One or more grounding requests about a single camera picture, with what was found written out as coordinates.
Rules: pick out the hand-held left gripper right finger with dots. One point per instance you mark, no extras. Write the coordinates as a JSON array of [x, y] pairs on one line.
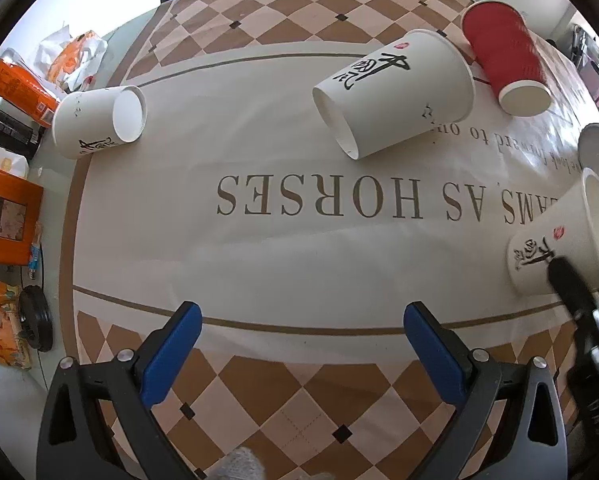
[[434, 355]]

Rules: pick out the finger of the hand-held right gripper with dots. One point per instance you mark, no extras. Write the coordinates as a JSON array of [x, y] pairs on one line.
[[569, 285]]

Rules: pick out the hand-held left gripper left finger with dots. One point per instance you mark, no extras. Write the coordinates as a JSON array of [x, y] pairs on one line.
[[172, 355]]

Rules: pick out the white paper cup black print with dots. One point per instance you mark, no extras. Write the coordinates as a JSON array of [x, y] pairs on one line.
[[404, 90], [87, 120], [539, 247]]

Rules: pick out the red ribbed paper cup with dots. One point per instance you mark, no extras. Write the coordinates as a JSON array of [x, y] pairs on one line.
[[504, 45]]

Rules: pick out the grey fuzzy cloth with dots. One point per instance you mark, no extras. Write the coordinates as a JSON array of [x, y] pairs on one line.
[[244, 466]]

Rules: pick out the black round disc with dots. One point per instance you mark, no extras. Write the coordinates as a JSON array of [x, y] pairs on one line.
[[34, 317]]

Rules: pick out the checkered printed table mat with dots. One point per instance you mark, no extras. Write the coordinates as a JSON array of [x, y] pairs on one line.
[[279, 260]]

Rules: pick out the small blue packet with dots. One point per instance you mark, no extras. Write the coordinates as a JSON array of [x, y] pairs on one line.
[[35, 255]]

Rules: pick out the square orange box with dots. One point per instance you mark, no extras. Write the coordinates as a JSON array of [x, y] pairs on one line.
[[9, 220]]

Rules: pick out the dark equipment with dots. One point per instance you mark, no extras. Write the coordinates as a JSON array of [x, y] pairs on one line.
[[587, 60]]

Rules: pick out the white box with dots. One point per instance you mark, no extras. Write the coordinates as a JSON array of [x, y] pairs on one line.
[[7, 161]]

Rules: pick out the black box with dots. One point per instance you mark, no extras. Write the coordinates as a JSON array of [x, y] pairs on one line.
[[4, 127]]

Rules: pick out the long orange carton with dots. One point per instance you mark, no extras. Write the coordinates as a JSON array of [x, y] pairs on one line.
[[22, 91]]

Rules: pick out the plastic bag with orange packets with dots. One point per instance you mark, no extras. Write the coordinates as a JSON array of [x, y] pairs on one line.
[[72, 57]]

